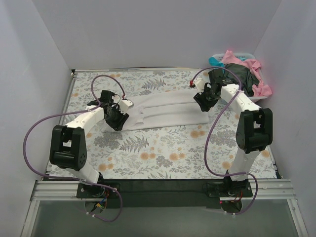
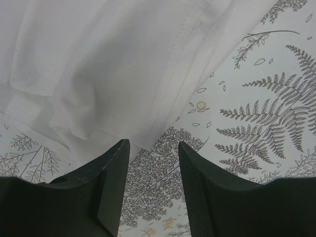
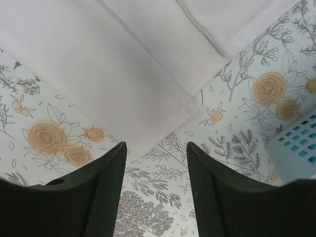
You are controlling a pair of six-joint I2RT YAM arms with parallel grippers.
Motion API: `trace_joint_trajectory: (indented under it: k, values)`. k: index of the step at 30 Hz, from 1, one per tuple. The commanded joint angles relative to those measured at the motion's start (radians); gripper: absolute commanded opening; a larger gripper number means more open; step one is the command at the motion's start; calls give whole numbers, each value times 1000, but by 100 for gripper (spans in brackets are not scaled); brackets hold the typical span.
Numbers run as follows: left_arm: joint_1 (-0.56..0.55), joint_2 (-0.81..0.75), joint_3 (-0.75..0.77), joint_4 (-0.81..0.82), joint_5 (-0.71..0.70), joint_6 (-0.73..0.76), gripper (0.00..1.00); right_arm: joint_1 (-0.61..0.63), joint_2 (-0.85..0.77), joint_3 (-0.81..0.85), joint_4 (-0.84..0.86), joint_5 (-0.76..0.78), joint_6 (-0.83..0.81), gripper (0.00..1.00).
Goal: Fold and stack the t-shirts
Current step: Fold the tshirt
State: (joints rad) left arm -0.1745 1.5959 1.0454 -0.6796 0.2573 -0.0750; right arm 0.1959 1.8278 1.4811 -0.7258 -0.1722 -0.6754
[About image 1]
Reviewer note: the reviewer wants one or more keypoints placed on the white laundry basket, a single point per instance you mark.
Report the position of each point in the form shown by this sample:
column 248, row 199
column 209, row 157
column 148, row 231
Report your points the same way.
column 244, row 56

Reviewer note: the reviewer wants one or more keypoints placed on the white t shirt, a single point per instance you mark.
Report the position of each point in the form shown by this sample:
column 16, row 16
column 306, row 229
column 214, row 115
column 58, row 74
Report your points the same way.
column 164, row 109

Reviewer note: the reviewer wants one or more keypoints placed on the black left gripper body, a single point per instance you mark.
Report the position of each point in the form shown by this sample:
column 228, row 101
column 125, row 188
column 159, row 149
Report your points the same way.
column 119, row 121

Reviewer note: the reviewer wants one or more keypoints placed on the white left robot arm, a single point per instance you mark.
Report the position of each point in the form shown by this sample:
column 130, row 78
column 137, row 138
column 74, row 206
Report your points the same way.
column 68, row 145

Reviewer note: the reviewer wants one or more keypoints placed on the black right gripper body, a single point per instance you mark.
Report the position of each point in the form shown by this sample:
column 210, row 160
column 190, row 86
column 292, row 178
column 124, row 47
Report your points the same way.
column 202, row 101

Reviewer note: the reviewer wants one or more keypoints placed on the pink t shirt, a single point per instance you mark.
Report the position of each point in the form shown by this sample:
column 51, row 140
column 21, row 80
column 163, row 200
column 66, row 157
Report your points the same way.
column 254, row 66

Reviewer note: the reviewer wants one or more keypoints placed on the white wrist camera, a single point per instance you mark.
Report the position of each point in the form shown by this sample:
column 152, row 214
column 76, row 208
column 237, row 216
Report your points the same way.
column 198, row 84
column 125, row 105

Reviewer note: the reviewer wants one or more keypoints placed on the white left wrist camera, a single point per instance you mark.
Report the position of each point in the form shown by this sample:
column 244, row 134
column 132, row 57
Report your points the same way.
column 125, row 105

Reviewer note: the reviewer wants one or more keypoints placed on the floral patterned table mat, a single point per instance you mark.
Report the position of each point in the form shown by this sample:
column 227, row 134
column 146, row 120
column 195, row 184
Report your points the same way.
column 179, row 152

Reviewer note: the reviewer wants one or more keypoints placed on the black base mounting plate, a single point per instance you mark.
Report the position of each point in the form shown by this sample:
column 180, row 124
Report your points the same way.
column 165, row 192

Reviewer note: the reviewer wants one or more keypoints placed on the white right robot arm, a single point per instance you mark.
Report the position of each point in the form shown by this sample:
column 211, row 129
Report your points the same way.
column 255, row 126

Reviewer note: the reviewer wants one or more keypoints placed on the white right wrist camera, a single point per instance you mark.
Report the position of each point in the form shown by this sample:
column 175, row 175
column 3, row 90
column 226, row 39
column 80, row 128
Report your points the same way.
column 198, row 84

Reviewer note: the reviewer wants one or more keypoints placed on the aluminium frame rail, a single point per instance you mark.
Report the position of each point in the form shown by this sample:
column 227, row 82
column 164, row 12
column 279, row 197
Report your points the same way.
column 67, row 190

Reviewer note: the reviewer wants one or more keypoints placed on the teal t shirt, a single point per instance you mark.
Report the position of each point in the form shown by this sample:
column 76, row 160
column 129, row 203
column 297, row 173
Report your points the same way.
column 215, row 62

